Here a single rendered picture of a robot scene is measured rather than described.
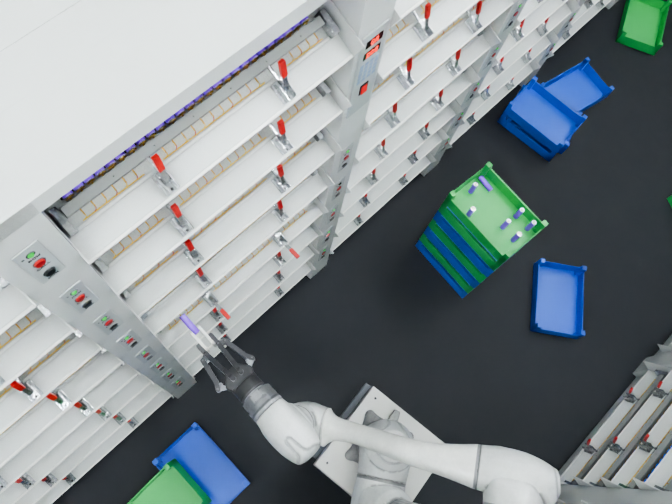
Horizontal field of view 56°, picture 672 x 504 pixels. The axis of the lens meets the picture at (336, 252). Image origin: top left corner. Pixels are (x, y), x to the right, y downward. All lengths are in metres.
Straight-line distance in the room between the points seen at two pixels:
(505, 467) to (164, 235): 0.89
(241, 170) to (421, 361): 1.50
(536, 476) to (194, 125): 1.03
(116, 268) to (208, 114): 0.35
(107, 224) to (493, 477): 0.98
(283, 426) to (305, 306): 1.07
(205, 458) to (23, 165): 1.80
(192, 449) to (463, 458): 1.27
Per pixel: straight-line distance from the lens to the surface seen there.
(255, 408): 1.63
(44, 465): 2.08
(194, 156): 1.12
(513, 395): 2.71
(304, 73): 1.20
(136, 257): 1.27
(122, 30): 0.96
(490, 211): 2.33
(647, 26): 3.75
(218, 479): 2.52
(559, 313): 2.85
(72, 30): 0.97
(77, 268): 1.07
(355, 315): 2.60
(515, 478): 1.53
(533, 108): 3.10
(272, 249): 1.88
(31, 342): 1.28
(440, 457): 1.55
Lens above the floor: 2.52
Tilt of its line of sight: 71 degrees down
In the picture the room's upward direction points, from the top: 16 degrees clockwise
